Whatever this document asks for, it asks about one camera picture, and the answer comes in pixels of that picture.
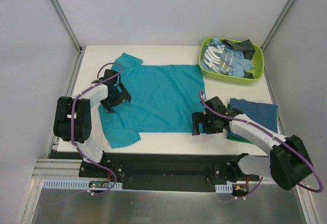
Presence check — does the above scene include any teal t-shirt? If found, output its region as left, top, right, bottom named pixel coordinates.
left=98, top=53, right=205, bottom=148

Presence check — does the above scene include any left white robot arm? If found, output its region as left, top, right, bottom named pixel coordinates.
left=53, top=69, right=131, bottom=178

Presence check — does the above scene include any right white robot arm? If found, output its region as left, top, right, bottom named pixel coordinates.
left=192, top=95, right=316, bottom=190

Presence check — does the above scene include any folded dark blue t-shirt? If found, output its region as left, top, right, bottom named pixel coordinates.
left=227, top=98, right=278, bottom=133

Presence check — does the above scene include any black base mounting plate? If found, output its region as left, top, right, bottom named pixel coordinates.
left=78, top=150, right=266, bottom=191

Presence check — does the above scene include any lime green plastic basket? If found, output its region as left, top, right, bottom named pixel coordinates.
left=199, top=38, right=264, bottom=85

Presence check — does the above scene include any light blue printed t-shirt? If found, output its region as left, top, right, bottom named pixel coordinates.
left=200, top=38, right=254, bottom=79

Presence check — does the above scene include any dark grey garment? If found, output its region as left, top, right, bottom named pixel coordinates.
left=222, top=39, right=255, bottom=61

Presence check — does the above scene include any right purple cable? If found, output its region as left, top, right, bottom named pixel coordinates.
left=198, top=89, right=323, bottom=204

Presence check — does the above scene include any left aluminium frame post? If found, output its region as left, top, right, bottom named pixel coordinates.
left=49, top=0, right=83, bottom=54

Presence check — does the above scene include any aluminium frame post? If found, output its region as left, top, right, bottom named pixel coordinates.
left=261, top=0, right=297, bottom=51
left=49, top=0, right=83, bottom=54

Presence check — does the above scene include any right white cable duct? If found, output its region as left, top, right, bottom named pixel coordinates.
left=215, top=184, right=233, bottom=194

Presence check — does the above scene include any white cable duct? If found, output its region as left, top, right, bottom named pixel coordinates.
left=215, top=184, right=233, bottom=194
left=43, top=179, right=123, bottom=191

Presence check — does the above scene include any left white cable duct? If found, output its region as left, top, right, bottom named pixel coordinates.
left=43, top=179, right=123, bottom=191

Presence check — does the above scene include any right aluminium frame post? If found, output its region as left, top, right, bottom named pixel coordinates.
left=261, top=0, right=297, bottom=51

